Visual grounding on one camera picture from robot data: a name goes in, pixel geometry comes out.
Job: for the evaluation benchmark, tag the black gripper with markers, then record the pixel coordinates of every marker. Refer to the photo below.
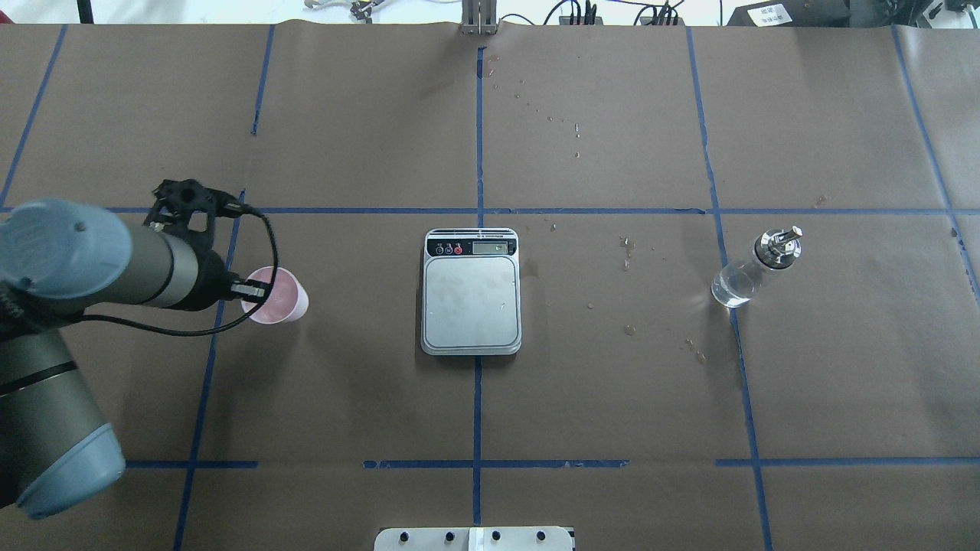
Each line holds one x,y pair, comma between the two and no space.
212,279

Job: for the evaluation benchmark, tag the pink plastic cup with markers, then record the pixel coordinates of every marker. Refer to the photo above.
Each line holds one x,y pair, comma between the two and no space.
288,303

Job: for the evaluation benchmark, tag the clear glass sauce bottle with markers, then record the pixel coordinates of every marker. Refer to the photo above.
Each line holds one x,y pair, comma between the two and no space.
774,251

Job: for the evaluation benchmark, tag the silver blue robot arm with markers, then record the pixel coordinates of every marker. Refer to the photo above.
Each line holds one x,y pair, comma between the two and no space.
61,260

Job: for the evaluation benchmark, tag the silver digital kitchen scale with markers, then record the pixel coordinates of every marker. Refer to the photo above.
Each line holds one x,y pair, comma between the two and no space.
471,293

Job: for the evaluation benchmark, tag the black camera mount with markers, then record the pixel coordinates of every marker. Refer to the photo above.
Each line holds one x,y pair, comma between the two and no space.
188,210

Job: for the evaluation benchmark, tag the white pedestal column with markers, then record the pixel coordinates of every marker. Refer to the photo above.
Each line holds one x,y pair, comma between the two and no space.
476,538

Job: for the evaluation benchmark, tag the aluminium frame post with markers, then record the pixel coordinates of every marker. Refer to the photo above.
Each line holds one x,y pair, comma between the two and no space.
479,17

